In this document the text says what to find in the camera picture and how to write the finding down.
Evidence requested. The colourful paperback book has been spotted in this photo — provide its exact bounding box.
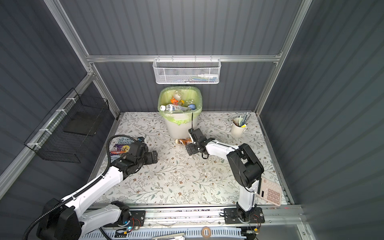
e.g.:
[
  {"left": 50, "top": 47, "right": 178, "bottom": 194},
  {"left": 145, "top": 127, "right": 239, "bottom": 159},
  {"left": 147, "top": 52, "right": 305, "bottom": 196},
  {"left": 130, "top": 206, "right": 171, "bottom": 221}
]
[{"left": 110, "top": 137, "right": 134, "bottom": 162}]

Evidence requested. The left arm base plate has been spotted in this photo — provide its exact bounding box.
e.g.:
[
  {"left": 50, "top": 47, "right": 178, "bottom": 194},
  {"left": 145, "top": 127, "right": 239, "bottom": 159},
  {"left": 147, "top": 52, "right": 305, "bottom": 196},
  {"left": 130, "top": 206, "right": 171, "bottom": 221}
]
[{"left": 106, "top": 211, "right": 146, "bottom": 228}]

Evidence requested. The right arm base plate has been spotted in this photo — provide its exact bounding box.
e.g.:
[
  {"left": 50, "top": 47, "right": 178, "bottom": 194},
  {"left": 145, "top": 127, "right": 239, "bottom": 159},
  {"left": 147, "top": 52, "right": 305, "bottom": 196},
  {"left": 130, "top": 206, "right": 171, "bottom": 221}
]
[{"left": 220, "top": 208, "right": 265, "bottom": 225}]

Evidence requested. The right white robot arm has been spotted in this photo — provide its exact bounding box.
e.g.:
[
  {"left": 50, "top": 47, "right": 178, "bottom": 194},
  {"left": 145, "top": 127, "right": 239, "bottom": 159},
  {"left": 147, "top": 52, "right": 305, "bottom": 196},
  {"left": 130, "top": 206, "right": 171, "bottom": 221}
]
[{"left": 186, "top": 128, "right": 264, "bottom": 223}]

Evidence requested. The white trash bin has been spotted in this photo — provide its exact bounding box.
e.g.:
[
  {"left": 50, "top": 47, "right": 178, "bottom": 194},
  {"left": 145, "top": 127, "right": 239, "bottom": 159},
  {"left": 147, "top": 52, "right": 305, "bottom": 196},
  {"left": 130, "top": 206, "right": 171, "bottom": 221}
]
[{"left": 163, "top": 115, "right": 199, "bottom": 139}]

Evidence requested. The brown label bottle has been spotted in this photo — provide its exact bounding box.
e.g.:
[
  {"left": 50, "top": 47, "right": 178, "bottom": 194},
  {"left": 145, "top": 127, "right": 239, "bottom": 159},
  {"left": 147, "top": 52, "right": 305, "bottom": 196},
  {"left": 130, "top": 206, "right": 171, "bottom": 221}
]
[{"left": 175, "top": 138, "right": 193, "bottom": 146}]

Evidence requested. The tape roll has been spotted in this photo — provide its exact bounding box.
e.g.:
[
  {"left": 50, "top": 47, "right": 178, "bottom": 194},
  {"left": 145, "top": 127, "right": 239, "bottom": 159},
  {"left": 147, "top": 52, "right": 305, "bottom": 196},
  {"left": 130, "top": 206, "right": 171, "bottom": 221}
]
[{"left": 201, "top": 226, "right": 212, "bottom": 240}]

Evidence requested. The pink white calculator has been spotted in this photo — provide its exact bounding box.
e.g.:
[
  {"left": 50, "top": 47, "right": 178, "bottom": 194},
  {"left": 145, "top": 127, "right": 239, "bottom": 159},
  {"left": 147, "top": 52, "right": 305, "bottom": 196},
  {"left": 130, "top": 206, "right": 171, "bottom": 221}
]
[{"left": 256, "top": 178, "right": 282, "bottom": 207}]

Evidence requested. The black wire side basket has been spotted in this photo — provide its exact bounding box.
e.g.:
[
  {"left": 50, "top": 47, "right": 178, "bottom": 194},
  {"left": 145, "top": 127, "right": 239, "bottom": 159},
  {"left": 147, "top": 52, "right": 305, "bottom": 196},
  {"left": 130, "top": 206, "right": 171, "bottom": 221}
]
[{"left": 24, "top": 91, "right": 110, "bottom": 164}]

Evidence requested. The blue white label bottle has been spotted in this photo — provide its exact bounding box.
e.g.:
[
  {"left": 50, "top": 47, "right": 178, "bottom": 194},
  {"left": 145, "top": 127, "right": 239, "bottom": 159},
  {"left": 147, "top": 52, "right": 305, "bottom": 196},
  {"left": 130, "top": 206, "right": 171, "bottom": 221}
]
[{"left": 160, "top": 104, "right": 192, "bottom": 113}]

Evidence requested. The white wire wall basket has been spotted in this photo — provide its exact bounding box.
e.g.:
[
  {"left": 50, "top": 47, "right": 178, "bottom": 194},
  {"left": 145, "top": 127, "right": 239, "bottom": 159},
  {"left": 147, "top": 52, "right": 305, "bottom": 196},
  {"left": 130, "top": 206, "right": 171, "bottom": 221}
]
[{"left": 153, "top": 59, "right": 222, "bottom": 85}]

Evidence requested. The orange label bottle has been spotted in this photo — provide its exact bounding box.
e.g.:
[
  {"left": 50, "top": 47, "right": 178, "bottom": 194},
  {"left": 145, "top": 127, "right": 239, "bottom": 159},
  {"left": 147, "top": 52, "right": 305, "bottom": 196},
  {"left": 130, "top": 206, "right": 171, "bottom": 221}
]
[{"left": 171, "top": 97, "right": 181, "bottom": 105}]

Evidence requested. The white pen cup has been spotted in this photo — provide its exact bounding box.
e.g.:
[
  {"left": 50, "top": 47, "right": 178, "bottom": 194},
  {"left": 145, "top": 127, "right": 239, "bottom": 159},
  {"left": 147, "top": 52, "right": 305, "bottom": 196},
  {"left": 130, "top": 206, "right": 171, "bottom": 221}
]
[{"left": 231, "top": 117, "right": 247, "bottom": 138}]

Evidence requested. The green bin liner bag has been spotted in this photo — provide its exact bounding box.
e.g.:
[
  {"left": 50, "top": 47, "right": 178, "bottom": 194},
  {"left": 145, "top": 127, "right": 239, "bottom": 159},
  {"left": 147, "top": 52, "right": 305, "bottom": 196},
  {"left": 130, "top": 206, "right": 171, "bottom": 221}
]
[{"left": 158, "top": 86, "right": 203, "bottom": 125}]

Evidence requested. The blue label bottle blue cap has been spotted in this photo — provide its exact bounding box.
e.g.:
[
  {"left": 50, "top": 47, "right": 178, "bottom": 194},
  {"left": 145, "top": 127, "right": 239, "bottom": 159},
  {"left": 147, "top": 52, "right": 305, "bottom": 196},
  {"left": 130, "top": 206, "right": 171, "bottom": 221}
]
[{"left": 188, "top": 104, "right": 196, "bottom": 110}]

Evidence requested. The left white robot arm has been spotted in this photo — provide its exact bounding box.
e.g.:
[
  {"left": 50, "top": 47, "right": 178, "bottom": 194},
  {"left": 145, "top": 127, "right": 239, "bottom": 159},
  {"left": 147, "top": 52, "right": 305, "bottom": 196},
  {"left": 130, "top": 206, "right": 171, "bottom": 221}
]
[{"left": 22, "top": 141, "right": 158, "bottom": 240}]

